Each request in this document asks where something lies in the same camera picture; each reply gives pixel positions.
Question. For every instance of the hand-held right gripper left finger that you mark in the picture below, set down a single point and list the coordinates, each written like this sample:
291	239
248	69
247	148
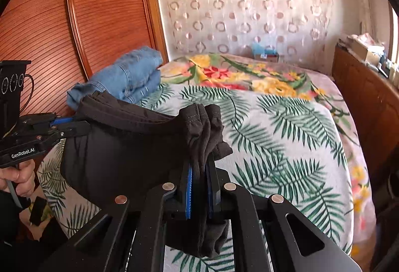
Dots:
188	197

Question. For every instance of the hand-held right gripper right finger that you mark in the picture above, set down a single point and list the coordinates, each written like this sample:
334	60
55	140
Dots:
210	194

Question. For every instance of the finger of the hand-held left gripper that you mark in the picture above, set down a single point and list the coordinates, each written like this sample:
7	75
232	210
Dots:
62	121
74	128

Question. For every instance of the dark brown pants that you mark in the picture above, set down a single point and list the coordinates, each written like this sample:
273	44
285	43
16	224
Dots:
124	150

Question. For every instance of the person's left hand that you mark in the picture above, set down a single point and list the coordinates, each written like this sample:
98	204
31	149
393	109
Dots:
23	177

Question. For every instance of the folded blue jeans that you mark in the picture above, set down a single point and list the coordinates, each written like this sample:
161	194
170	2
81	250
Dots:
131	72

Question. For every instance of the green leaf print blanket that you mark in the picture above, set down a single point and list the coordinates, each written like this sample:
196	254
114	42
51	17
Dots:
280	141

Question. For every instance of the person's dark clothing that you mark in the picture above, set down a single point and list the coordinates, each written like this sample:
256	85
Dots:
18	247

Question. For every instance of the red-brown wooden slatted wardrobe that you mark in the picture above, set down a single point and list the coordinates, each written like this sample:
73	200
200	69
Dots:
103	10

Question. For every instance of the small box with blue bag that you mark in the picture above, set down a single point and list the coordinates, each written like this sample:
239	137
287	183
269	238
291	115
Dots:
265	52

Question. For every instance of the brown wooden cabinet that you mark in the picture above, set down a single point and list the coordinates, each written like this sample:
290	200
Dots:
364	94

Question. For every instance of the sheer circle pattern curtain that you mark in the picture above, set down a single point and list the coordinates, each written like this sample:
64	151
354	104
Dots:
233	10

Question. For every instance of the pile of small household items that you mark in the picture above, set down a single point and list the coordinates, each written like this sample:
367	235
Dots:
371	51

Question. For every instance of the bright window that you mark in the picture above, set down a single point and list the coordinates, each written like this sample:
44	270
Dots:
393	35

